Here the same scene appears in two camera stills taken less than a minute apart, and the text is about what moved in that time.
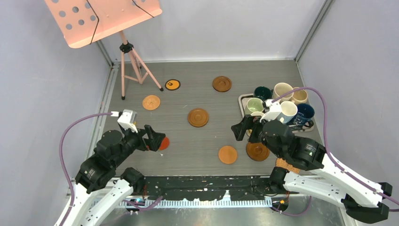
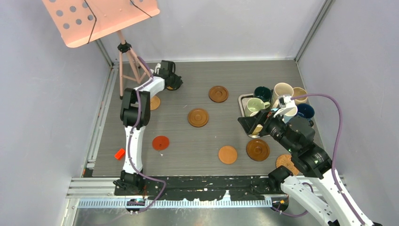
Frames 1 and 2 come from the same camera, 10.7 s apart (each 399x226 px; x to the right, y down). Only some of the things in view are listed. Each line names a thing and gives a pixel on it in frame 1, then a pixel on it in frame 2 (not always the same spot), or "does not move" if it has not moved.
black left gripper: [155, 140] -> [177, 81]
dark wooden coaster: [222, 84] -> [218, 94]
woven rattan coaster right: [281, 162] does not move
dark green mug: [263, 92] does not move
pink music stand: [82, 21] does not move
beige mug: [299, 96] does not move
